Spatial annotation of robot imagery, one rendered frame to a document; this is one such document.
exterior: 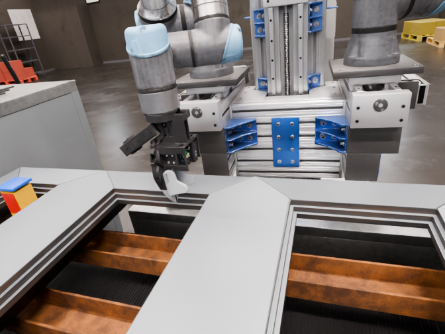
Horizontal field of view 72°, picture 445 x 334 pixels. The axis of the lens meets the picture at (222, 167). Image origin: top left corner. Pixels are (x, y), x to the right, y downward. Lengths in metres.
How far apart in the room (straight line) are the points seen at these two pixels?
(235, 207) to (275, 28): 0.65
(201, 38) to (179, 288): 0.47
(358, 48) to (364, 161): 0.32
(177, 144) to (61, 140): 0.79
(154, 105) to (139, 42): 0.11
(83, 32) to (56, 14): 1.20
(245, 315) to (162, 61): 0.43
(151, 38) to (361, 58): 0.61
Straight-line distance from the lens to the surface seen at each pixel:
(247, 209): 0.63
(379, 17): 0.98
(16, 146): 1.22
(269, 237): 0.56
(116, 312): 0.72
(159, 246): 0.83
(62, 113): 1.35
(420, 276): 0.75
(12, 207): 0.97
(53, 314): 0.81
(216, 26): 0.67
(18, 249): 0.74
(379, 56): 0.98
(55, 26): 14.61
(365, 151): 0.96
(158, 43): 0.57
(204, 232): 0.59
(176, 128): 0.60
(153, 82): 0.57
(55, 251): 0.71
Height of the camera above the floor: 1.21
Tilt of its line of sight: 26 degrees down
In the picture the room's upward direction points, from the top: 7 degrees counter-clockwise
